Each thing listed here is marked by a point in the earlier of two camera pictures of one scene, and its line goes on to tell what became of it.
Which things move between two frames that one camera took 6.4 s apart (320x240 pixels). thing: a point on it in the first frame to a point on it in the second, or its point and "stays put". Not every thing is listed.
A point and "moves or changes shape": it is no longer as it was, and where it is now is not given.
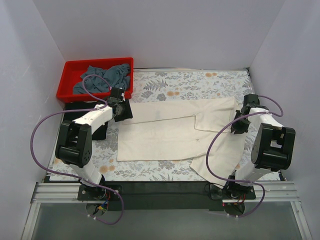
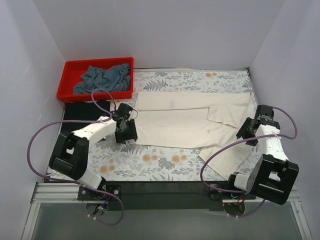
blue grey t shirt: (117, 76) stays put
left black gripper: (124, 113) to (128, 133)
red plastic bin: (73, 71) stays put
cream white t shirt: (199, 130) moves or changes shape
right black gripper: (238, 125) to (244, 135)
